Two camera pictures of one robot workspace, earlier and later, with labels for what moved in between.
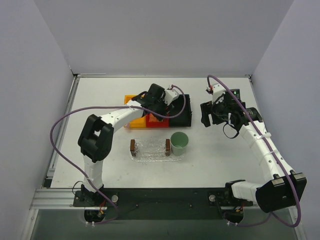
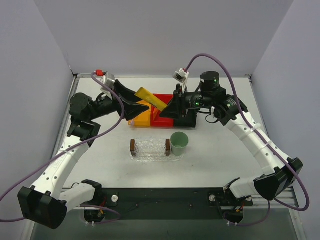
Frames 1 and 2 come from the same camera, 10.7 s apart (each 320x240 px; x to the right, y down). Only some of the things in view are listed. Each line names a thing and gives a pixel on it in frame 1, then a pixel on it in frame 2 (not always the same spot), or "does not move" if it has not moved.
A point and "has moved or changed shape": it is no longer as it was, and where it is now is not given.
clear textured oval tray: x=153 y=150 does not move
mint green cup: x=179 y=141 does not move
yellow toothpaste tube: x=160 y=119 has moved or changed shape
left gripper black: x=164 y=110 to x=120 y=99
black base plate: x=163 y=204 does not move
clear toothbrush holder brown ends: x=157 y=147 does not move
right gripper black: x=208 y=114 to x=180 y=104
